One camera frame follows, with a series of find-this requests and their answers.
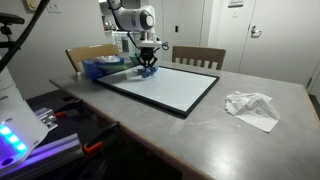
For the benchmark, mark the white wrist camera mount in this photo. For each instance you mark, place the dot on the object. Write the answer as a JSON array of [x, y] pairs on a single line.
[[148, 43]]

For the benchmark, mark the light wooden slat-back chair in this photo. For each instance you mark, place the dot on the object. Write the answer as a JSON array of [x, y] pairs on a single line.
[[90, 51]]

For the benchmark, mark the dark wooden slat-back chair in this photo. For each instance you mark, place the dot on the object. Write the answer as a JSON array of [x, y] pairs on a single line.
[[198, 53]]

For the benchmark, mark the blue towel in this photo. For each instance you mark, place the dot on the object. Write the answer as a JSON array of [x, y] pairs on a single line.
[[146, 72]]

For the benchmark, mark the aluminium extrusion rail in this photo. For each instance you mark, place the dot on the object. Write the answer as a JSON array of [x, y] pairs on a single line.
[[45, 116], [56, 150]]

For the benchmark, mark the white kitchen cabinet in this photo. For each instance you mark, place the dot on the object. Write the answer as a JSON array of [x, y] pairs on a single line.
[[116, 43]]

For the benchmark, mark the white wall outlet plate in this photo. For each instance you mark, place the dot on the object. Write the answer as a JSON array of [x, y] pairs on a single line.
[[55, 6]]

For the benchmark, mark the white crumpled cloth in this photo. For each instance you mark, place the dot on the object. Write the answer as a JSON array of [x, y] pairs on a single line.
[[253, 110]]

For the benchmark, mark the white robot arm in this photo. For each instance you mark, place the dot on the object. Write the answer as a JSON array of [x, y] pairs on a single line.
[[133, 18]]

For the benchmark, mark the black framed whiteboard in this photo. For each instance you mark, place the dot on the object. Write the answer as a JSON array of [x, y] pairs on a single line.
[[173, 88]]

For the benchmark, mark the blue tissue box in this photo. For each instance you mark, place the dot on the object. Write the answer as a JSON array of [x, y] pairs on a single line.
[[91, 70]]

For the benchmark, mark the white tissue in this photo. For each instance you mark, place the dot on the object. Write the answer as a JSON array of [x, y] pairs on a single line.
[[108, 59]]

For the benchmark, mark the green bowl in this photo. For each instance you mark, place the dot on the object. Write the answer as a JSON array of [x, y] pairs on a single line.
[[133, 60]]

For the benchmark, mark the black camera on stand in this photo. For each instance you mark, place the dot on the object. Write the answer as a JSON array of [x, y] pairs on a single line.
[[10, 19]]

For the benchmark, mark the white door with lever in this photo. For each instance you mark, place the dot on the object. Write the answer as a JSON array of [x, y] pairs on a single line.
[[283, 43]]

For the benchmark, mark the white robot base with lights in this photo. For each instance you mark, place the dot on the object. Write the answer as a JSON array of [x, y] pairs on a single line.
[[16, 113]]

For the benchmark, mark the beige round thermostat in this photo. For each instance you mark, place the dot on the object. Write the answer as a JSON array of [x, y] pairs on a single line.
[[31, 5]]

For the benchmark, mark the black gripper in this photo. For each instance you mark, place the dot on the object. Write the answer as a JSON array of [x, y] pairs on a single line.
[[148, 53]]

